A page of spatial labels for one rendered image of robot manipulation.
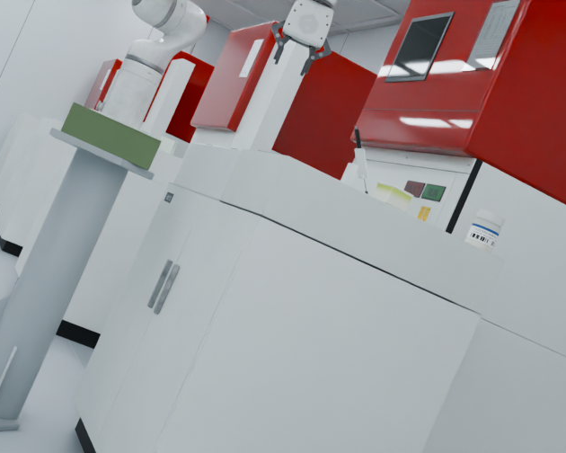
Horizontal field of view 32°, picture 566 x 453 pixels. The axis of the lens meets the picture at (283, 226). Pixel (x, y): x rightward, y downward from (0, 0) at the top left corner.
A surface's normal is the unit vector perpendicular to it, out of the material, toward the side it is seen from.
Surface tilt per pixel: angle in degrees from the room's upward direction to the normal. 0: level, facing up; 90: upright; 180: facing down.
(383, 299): 90
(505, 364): 90
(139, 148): 90
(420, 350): 90
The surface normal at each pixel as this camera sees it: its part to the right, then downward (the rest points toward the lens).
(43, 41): 0.33, 0.12
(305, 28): 0.09, -0.01
